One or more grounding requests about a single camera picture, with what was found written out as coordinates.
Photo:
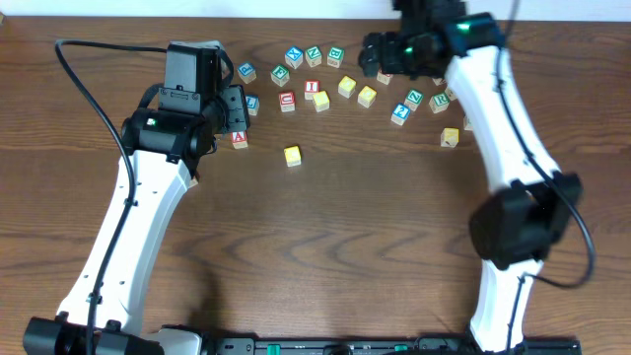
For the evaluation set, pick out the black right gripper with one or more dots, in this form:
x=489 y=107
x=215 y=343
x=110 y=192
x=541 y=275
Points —
x=371 y=54

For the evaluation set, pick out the green R block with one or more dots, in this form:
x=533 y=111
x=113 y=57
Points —
x=439 y=103

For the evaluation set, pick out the green N block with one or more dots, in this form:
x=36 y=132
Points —
x=313 y=56

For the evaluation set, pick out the green F block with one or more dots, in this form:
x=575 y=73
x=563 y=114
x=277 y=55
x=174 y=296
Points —
x=280 y=75

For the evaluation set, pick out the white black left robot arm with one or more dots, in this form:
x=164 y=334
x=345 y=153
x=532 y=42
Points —
x=103 y=313

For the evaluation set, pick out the red i block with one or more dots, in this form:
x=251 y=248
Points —
x=311 y=88
x=384 y=78

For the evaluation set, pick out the green L block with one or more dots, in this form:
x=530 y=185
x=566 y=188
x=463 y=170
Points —
x=467 y=124

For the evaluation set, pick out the blue 5 block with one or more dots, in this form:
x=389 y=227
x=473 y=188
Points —
x=451 y=95

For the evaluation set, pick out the red O block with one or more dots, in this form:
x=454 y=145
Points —
x=194 y=182

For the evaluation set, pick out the blue 2 block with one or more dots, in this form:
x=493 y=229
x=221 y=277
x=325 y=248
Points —
x=400 y=114

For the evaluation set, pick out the red U block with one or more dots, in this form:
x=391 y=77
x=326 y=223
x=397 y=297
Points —
x=287 y=101

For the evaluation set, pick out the red I block right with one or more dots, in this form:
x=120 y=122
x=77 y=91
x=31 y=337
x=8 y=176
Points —
x=384 y=78

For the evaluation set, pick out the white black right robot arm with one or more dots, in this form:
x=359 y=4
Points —
x=530 y=200

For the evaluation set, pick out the red A block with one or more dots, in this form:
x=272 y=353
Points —
x=239 y=140

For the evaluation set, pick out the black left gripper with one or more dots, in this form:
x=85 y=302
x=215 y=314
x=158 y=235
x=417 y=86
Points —
x=237 y=108

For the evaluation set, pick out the yellow C block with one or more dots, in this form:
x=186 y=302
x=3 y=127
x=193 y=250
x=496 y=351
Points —
x=293 y=156

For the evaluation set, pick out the blue P block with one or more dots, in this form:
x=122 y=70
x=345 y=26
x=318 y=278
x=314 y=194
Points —
x=247 y=72

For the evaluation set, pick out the green Z block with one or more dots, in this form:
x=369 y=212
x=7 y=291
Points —
x=413 y=99

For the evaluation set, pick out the blue X block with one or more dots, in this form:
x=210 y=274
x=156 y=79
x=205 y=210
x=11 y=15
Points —
x=294 y=57

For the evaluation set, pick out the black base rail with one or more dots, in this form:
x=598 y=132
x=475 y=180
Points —
x=426 y=345

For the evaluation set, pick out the green B block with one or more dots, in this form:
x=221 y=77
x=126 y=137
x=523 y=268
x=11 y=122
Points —
x=335 y=57

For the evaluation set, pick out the yellow W block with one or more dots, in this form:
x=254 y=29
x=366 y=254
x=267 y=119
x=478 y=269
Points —
x=450 y=137

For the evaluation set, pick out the blue L block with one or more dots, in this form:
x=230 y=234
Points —
x=253 y=104

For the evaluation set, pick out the yellow O block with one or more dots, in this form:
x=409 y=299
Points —
x=346 y=87

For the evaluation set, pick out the yellow S block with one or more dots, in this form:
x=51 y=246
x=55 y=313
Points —
x=321 y=101

